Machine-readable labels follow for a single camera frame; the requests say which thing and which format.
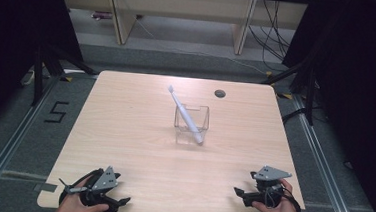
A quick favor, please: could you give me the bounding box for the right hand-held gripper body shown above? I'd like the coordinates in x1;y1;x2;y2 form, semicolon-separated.
247;164;294;209

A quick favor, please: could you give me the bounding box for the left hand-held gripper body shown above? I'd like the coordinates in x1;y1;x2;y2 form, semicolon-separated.
55;162;124;212

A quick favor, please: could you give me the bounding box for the clear plastic container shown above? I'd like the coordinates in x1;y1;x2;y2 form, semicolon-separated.
172;102;211;147

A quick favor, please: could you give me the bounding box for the white electric toothbrush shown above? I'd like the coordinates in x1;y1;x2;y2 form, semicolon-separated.
162;83;208;146

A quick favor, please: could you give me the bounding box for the person's left hand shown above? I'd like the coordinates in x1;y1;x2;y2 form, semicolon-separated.
52;173;113;212

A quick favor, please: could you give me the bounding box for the grey floor tape patch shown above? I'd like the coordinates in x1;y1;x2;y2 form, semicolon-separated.
34;182;59;194

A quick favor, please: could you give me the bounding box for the black metal stand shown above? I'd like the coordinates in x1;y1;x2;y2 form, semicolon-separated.
30;43;102;112
258;57;321;127

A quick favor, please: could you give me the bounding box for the small purple object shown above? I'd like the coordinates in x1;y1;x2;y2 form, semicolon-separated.
90;10;114;22

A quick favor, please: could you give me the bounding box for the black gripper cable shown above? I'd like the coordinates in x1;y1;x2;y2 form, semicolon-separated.
278;186;305;212
58;164;105;208

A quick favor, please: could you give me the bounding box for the metal floor rail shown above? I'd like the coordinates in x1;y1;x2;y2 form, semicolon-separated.
0;70;62;212
283;93;371;212

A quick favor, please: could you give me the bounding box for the thick black floor cable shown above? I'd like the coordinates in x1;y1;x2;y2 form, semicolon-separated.
280;105;308;126

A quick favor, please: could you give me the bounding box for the bundle of black cables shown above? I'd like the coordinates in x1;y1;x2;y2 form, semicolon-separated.
245;0;295;73

